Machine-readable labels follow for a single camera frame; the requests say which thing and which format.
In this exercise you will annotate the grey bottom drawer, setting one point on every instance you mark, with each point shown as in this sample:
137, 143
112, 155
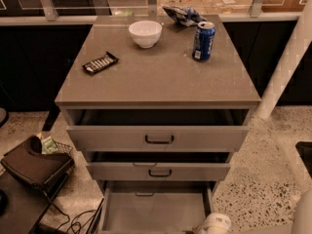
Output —
161, 207

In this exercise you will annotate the grey drawer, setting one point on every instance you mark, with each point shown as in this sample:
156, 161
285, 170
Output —
152, 166
176, 130
161, 207

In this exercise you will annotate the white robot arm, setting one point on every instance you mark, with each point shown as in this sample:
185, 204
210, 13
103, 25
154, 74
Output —
267, 176

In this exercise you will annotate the grey middle drawer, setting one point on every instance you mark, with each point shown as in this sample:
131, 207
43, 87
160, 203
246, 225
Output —
152, 166

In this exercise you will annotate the grey drawer cabinet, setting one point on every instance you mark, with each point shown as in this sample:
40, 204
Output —
162, 77

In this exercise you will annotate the grey top drawer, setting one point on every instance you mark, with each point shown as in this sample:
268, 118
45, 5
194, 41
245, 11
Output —
176, 130

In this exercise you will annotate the black object right edge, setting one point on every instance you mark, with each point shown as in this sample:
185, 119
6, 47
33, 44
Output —
304, 149

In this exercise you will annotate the blue soda can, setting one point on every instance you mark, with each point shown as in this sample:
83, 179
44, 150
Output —
203, 41

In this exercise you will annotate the black snack bar packet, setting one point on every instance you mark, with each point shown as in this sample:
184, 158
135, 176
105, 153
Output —
99, 64

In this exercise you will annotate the white ceramic bowl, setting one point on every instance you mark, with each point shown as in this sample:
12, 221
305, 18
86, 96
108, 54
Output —
145, 33

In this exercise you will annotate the blue white chip bag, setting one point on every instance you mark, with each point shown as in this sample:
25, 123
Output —
186, 16

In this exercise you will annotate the glass railing with metal posts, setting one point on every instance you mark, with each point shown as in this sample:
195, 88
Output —
40, 12

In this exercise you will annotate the wire basket with green packet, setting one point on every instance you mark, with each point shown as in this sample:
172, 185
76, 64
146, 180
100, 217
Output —
51, 146

